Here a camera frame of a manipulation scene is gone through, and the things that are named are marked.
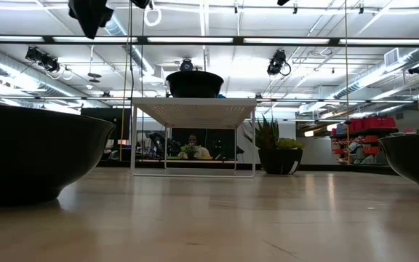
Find linear ceiling light row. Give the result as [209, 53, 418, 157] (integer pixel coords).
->
[0, 95, 419, 106]
[0, 34, 419, 47]

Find white cable loop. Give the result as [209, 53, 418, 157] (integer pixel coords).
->
[143, 5, 162, 28]

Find silver ventilation duct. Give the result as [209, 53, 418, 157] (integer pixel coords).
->
[0, 43, 83, 110]
[103, 14, 156, 78]
[332, 47, 419, 101]

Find black shelf with red bins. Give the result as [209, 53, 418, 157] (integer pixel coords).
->
[329, 116, 399, 167]

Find yellow hanging cord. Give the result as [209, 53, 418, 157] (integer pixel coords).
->
[119, 0, 129, 162]

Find black bowl with floral inside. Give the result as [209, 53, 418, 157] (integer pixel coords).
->
[0, 103, 116, 207]
[165, 70, 225, 99]
[378, 132, 419, 194]

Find person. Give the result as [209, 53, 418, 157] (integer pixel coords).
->
[177, 133, 212, 160]

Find white perforated metal shelf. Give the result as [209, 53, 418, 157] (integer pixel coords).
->
[129, 97, 258, 178]

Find potted succulent plant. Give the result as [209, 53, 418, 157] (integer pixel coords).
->
[242, 115, 307, 175]

